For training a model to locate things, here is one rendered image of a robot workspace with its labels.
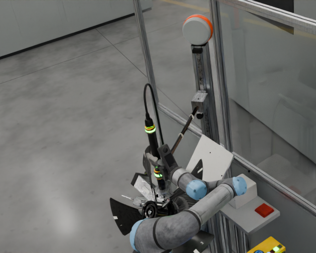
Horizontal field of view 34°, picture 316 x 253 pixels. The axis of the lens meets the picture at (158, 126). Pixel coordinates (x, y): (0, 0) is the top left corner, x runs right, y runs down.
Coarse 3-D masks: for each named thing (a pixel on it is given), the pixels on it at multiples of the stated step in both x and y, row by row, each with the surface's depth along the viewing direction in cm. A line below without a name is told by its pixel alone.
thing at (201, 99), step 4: (196, 92) 284; (200, 92) 283; (204, 92) 282; (196, 96) 280; (200, 96) 279; (204, 96) 279; (192, 100) 277; (196, 100) 277; (200, 100) 276; (204, 100) 276; (208, 100) 283; (192, 104) 278; (196, 104) 277; (200, 104) 276; (204, 104) 277; (208, 104) 284; (192, 108) 280; (200, 108) 278; (204, 108) 277
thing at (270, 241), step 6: (264, 240) 248; (270, 240) 248; (276, 240) 247; (258, 246) 246; (264, 246) 245; (270, 246) 245; (276, 246) 244; (282, 246) 244; (252, 252) 243; (264, 252) 242; (270, 252) 242; (276, 252) 241
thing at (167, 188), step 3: (165, 183) 240; (156, 186) 241; (168, 186) 240; (156, 189) 240; (159, 189) 239; (165, 189) 239; (168, 189) 238; (156, 192) 239; (159, 192) 238; (162, 192) 237; (165, 192) 237
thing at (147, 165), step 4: (148, 148) 267; (148, 152) 267; (144, 156) 276; (144, 160) 277; (148, 160) 266; (144, 164) 279; (148, 164) 266; (144, 168) 283; (148, 168) 266; (148, 172) 267; (148, 176) 268; (152, 192) 268
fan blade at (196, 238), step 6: (198, 234) 241; (204, 234) 240; (210, 234) 238; (192, 240) 239; (198, 240) 238; (204, 240) 237; (210, 240) 236; (180, 246) 239; (186, 246) 238; (192, 246) 237; (198, 246) 236; (204, 246) 235; (174, 252) 239; (180, 252) 237; (186, 252) 236; (192, 252) 235
